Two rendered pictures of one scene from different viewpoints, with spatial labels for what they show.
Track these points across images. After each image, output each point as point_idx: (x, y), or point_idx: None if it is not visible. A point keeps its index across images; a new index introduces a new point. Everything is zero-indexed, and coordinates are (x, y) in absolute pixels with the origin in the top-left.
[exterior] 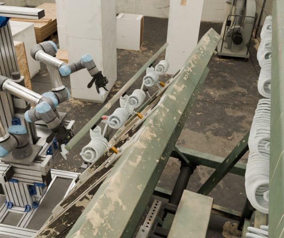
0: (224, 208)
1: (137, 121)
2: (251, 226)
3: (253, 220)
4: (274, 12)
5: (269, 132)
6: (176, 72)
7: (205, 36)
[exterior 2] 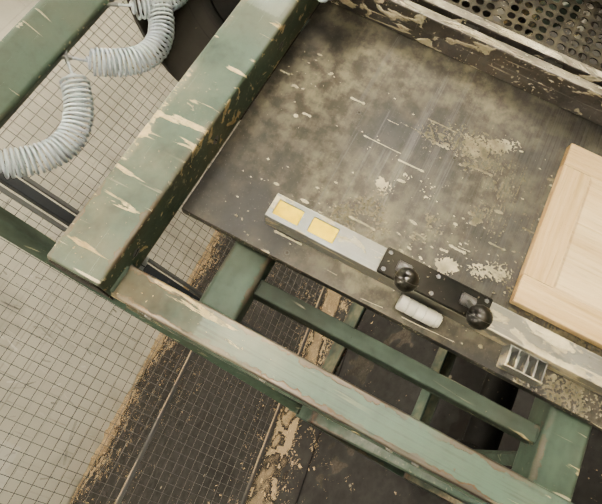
0: (434, 489)
1: (488, 41)
2: (401, 482)
3: (391, 500)
4: (59, 7)
5: None
6: (301, 385)
7: (124, 164)
